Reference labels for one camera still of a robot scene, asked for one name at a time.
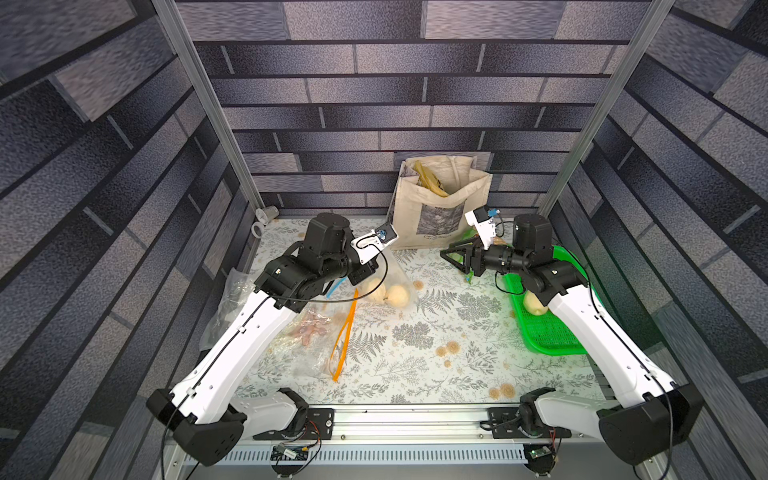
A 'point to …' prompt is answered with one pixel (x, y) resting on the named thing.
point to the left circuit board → (283, 452)
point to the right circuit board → (540, 457)
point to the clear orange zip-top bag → (317, 341)
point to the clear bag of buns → (390, 286)
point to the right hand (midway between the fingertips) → (445, 247)
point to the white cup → (265, 215)
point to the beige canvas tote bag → (431, 198)
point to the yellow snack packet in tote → (429, 180)
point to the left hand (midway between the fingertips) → (377, 244)
